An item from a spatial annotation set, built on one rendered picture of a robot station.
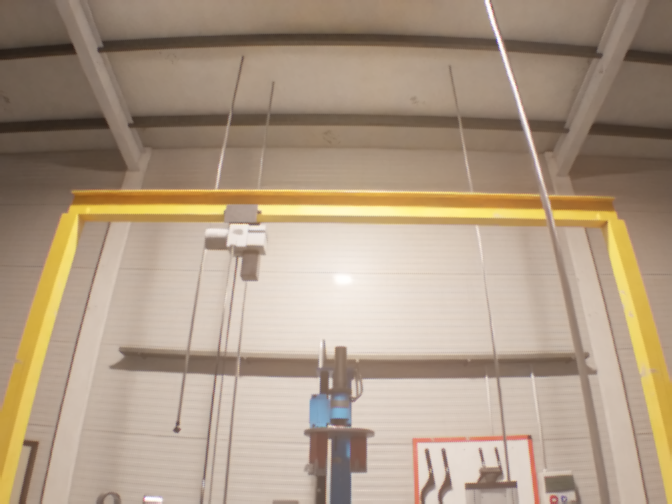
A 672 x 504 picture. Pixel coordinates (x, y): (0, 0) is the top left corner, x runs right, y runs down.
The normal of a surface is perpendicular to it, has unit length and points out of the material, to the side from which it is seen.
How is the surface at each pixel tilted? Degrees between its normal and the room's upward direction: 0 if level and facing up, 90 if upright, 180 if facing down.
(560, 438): 90
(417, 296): 90
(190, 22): 174
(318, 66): 174
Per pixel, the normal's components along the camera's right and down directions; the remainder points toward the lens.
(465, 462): 0.00, -0.50
